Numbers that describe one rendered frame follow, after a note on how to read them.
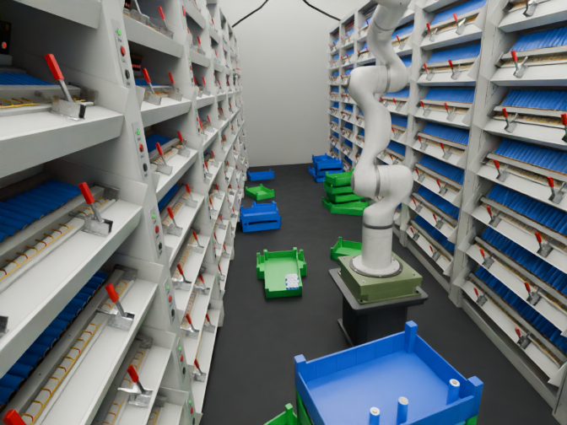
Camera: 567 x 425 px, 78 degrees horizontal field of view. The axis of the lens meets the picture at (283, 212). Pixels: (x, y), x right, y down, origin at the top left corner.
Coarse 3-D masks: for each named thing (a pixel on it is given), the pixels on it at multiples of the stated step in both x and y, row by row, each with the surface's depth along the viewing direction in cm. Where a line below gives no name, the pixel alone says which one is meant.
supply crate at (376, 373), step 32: (352, 352) 78; (384, 352) 82; (416, 352) 82; (320, 384) 75; (352, 384) 75; (384, 384) 75; (416, 384) 74; (448, 384) 73; (480, 384) 64; (320, 416) 63; (352, 416) 68; (384, 416) 67; (416, 416) 67; (448, 416) 64
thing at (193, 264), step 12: (192, 228) 150; (204, 228) 152; (192, 240) 145; (204, 240) 149; (192, 252) 137; (204, 252) 140; (192, 264) 129; (192, 276) 122; (192, 288) 122; (180, 300) 107; (180, 312) 96; (180, 324) 97
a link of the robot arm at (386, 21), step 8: (376, 0) 102; (384, 0) 102; (392, 0) 103; (400, 0) 104; (408, 0) 105; (376, 8) 114; (384, 8) 109; (392, 8) 106; (400, 8) 106; (376, 16) 115; (384, 16) 111; (392, 16) 110; (400, 16) 111; (376, 24) 118; (384, 24) 115; (392, 24) 115
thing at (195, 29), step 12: (192, 0) 183; (204, 0) 186; (192, 24) 187; (192, 36) 189; (204, 36) 190; (192, 72) 195; (204, 72) 196; (216, 96) 207; (204, 108) 202; (216, 108) 203; (216, 144) 210; (216, 180) 217; (228, 228) 228
